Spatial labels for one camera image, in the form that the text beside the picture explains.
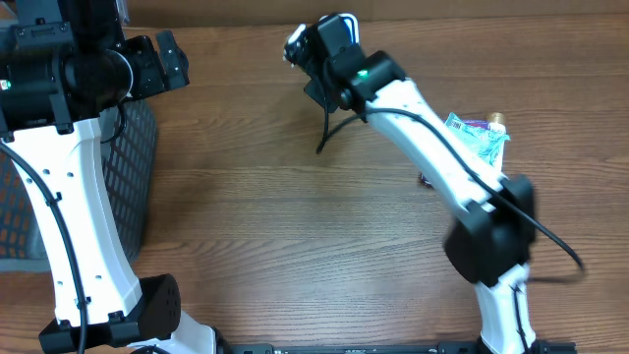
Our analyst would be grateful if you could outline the red purple pad package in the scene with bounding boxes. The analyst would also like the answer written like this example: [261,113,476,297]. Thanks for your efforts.
[417,119,492,189]

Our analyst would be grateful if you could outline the teal wipes packet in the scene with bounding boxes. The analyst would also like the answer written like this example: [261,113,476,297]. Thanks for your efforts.
[444,111,511,168]

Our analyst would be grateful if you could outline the white tube with gold cap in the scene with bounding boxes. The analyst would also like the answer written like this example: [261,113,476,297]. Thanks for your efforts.
[486,112,510,171]

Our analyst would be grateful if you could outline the green juice carton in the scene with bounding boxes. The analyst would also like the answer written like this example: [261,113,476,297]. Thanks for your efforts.
[283,24,307,67]

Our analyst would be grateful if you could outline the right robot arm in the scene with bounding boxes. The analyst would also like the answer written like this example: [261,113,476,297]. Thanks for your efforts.
[284,14,536,353]

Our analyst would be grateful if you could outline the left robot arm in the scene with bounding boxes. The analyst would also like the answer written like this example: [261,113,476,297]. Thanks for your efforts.
[1,1,219,354]

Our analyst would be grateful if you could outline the white barcode scanner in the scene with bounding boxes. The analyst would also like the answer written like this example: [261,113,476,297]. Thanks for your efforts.
[338,13,360,43]

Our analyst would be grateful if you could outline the grey plastic mesh basket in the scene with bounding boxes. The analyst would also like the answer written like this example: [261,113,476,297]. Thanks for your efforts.
[1,101,157,272]

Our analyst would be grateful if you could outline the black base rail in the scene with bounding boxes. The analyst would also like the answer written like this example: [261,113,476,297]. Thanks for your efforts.
[228,341,579,354]

